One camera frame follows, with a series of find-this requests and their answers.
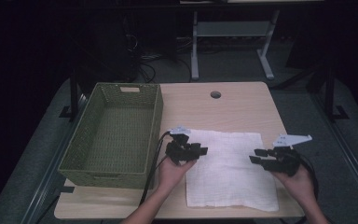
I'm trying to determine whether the white printed cloth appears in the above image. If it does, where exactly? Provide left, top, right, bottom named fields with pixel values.
left=185, top=128, right=280, bottom=213

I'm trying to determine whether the grey metal rail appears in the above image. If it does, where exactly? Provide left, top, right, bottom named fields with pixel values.
left=21, top=92, right=88, bottom=224
left=310, top=91, right=358, bottom=208

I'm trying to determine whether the person's left hand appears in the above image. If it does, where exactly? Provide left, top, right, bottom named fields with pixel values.
left=157, top=155, right=197, bottom=196

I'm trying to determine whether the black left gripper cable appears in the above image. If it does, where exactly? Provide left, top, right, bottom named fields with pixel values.
left=139, top=131, right=172, bottom=207

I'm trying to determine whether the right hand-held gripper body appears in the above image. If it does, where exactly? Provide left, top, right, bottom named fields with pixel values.
left=262, top=133, right=313, bottom=177

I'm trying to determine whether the white metal frame desk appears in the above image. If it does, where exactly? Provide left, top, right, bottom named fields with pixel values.
left=180, top=0, right=324, bottom=81

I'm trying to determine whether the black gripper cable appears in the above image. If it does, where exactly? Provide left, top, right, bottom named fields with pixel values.
left=139, top=131, right=172, bottom=207
left=292, top=151, right=321, bottom=203

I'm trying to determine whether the tangle of black floor cables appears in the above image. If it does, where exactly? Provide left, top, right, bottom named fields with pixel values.
left=125, top=32, right=194, bottom=84

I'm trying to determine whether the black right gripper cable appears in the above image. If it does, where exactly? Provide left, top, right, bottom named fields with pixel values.
left=292, top=151, right=321, bottom=203

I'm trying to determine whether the person's right hand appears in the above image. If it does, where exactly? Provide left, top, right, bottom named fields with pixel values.
left=271, top=164, right=315, bottom=205

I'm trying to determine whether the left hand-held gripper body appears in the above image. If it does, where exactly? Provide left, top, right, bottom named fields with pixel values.
left=165, top=125, right=200, bottom=164

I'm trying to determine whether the black metal stand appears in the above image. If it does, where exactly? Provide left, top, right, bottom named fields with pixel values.
left=322, top=60, right=351, bottom=123
left=59, top=66, right=82, bottom=121

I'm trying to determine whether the green woven basket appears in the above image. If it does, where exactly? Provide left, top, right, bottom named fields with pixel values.
left=57, top=82, right=164, bottom=190

